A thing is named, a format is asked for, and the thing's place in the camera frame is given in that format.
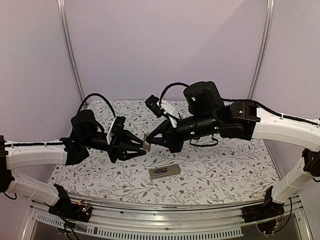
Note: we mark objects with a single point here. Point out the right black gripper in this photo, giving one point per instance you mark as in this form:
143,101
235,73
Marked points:
169,141

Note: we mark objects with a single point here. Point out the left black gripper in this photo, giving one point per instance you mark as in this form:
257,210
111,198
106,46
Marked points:
114,152

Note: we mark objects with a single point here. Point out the grey battery cover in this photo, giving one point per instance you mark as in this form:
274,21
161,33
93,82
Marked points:
146,144

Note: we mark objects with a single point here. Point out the white grey remote control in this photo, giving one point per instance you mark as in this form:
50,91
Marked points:
172,170

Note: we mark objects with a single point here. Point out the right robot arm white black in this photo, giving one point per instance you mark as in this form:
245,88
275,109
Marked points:
243,119

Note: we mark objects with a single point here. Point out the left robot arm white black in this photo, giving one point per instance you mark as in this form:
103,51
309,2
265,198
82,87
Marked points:
87,133

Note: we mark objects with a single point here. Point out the floral patterned table mat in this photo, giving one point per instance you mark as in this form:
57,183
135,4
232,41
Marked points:
213,170

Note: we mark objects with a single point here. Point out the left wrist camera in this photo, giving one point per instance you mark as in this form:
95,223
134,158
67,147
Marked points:
117,127

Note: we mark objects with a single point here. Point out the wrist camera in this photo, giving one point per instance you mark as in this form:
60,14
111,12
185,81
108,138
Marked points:
152,104
117,127

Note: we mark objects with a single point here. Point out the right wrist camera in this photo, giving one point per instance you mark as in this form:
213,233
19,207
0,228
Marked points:
152,104

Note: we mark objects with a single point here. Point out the aluminium front rail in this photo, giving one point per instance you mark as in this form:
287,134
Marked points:
121,220

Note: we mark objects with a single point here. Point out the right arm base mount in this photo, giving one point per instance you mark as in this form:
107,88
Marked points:
265,210

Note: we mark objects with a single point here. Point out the left aluminium frame post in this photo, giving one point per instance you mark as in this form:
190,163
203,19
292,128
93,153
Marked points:
62,12

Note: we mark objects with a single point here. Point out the aluminium frame post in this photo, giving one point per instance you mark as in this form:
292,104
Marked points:
270,5
62,12

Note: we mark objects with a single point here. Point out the right aluminium frame post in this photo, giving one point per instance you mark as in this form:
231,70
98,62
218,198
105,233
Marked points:
270,5

